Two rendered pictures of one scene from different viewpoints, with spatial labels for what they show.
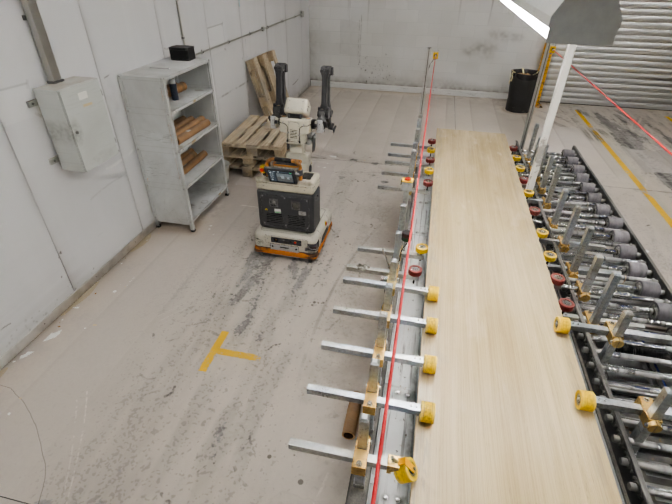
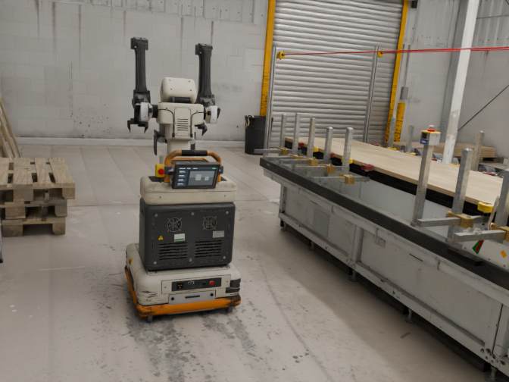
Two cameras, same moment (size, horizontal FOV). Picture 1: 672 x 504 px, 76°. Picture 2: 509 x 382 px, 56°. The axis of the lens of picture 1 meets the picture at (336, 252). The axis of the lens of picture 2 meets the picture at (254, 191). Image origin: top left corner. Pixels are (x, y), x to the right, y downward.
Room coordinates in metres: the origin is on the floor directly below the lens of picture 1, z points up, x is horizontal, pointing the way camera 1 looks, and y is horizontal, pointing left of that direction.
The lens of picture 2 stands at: (1.08, 1.70, 1.43)
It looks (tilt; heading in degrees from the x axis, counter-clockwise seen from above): 13 degrees down; 325
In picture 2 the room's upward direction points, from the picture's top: 4 degrees clockwise
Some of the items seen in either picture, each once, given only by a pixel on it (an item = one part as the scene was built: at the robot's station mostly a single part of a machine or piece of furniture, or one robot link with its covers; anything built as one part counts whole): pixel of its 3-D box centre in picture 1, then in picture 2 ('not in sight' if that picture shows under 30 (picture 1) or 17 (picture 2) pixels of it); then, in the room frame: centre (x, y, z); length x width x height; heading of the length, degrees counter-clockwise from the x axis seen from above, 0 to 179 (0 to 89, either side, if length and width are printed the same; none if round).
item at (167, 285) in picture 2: (286, 240); (196, 283); (3.36, 0.47, 0.23); 0.41 x 0.02 x 0.08; 77
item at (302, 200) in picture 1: (290, 195); (185, 214); (3.59, 0.44, 0.59); 0.55 x 0.34 x 0.83; 77
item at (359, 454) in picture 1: (361, 453); not in sight; (0.86, -0.10, 0.95); 0.14 x 0.06 x 0.05; 168
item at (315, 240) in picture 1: (294, 229); (179, 273); (3.68, 0.42, 0.16); 0.67 x 0.64 x 0.25; 167
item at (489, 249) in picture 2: not in sight; (485, 248); (2.14, -0.35, 0.75); 0.26 x 0.01 x 0.10; 168
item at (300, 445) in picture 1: (337, 453); not in sight; (0.86, -0.02, 0.95); 0.36 x 0.03 x 0.03; 78
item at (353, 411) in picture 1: (352, 414); not in sight; (1.65, -0.12, 0.04); 0.30 x 0.08 x 0.08; 168
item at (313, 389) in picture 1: (366, 399); not in sight; (1.09, -0.14, 0.95); 0.50 x 0.04 x 0.04; 78
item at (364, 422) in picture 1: (361, 455); not in sight; (0.89, -0.11, 0.90); 0.04 x 0.04 x 0.48; 78
